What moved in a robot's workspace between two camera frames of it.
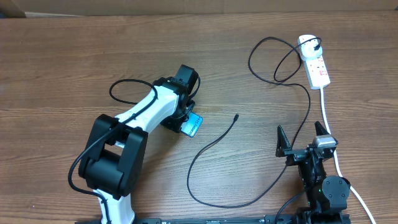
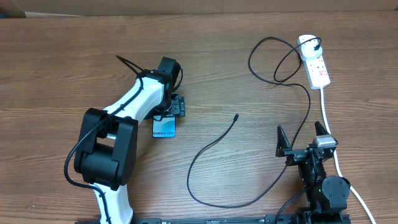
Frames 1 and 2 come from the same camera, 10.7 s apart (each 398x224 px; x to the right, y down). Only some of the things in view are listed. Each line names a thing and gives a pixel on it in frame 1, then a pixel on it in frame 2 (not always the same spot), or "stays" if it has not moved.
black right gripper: [296, 155] stays
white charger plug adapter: [306, 50] stays
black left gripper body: [176, 120] → [177, 107]
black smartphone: [191, 126] → [163, 127]
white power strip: [316, 73] stays
